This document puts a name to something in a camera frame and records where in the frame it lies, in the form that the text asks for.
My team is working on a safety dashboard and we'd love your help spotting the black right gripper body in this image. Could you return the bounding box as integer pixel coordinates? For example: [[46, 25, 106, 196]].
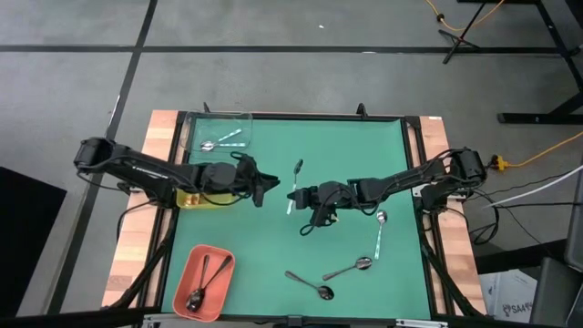
[[308, 180, 361, 228]]

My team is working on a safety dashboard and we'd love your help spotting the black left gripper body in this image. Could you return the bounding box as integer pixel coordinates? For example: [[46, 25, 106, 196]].
[[199, 157, 266, 209]]

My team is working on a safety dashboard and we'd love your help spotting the silver spoon iridescent handle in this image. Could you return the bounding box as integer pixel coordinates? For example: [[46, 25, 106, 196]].
[[210, 128, 244, 148], [373, 209, 389, 261], [199, 140, 248, 152], [285, 158, 305, 216]]

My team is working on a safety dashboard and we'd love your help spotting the plain silver spoon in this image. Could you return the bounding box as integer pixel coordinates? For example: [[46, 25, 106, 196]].
[[322, 256, 373, 282]]

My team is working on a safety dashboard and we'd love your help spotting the yellow plastic bin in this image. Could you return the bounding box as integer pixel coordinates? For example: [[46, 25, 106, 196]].
[[176, 189, 238, 210]]

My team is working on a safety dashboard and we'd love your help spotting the clear plastic bin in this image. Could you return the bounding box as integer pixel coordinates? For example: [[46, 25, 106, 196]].
[[180, 110, 254, 162]]

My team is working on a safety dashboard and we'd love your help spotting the wooden table side board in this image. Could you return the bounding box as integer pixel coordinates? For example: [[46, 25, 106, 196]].
[[100, 108, 181, 309], [416, 116, 488, 315]]

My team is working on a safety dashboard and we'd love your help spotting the green table mat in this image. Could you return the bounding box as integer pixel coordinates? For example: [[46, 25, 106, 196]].
[[161, 117, 433, 320]]

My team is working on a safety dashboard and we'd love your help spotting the orange plastic bin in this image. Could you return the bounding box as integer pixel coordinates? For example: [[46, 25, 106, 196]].
[[171, 244, 236, 323]]

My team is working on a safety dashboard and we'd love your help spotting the black tripod stand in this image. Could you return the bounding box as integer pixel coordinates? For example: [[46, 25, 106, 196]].
[[437, 0, 486, 65]]

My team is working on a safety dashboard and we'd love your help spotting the white cardboard box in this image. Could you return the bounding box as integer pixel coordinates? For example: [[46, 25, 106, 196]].
[[477, 268, 539, 323]]

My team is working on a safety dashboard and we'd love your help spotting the black floor mat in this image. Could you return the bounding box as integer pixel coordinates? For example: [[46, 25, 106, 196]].
[[0, 166, 68, 320]]

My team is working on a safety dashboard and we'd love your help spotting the black metal stand base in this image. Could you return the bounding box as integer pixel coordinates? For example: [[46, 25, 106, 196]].
[[457, 0, 583, 125]]

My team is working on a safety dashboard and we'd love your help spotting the grey plastic bin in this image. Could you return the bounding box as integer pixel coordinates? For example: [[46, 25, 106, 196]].
[[529, 257, 583, 328]]

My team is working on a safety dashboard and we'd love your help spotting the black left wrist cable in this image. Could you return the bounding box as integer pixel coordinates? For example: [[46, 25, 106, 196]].
[[230, 151, 257, 169]]

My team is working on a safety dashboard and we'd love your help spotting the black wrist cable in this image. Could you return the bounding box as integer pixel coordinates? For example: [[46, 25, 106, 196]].
[[299, 210, 322, 237], [230, 151, 257, 169]]

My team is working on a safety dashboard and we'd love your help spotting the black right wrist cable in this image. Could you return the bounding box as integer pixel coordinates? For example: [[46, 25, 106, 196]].
[[299, 210, 322, 237]]

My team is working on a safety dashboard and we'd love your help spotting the black metal table frame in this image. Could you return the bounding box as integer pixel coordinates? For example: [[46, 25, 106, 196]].
[[107, 102, 486, 328]]

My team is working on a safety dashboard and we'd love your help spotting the black floor cable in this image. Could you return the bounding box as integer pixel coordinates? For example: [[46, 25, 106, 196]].
[[468, 204, 502, 247], [494, 200, 583, 208]]

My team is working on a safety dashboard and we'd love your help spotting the yellow extension cable with plug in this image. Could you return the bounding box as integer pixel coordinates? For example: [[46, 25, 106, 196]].
[[490, 130, 583, 172]]

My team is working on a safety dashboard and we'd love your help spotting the white floor cable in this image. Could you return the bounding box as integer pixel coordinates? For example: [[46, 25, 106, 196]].
[[482, 164, 583, 210]]

